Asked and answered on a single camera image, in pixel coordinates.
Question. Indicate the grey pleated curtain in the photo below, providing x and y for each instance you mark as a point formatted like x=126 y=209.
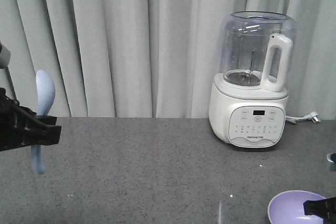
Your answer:
x=152 y=58

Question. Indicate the light blue plastic spoon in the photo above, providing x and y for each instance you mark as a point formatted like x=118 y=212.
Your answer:
x=46 y=96

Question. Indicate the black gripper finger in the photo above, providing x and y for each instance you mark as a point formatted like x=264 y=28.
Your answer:
x=324 y=208

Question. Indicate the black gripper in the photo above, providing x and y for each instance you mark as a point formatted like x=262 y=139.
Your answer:
x=27 y=128

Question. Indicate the white blender with clear jar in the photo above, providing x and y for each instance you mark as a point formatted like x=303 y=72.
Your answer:
x=249 y=93

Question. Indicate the purple plastic bowl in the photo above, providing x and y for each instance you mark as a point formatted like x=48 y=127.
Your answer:
x=287 y=207

